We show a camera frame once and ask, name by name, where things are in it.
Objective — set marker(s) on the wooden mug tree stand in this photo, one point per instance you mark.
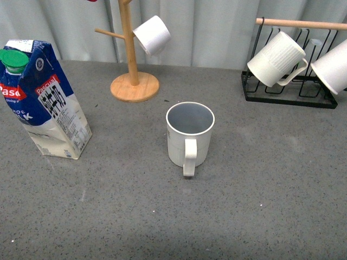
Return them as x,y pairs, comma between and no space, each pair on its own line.
133,86

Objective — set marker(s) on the blue white milk carton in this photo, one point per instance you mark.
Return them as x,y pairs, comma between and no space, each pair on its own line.
39,94

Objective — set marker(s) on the cream mug grey interior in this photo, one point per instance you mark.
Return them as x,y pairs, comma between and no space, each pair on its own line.
189,129

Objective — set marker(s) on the white mug black handle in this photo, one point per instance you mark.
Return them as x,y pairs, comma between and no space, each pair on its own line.
331,69

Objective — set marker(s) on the cream ribbed mug on rack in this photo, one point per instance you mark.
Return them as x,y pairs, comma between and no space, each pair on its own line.
278,62

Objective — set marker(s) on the white mug on tree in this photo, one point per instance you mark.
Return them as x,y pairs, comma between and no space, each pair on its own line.
152,35

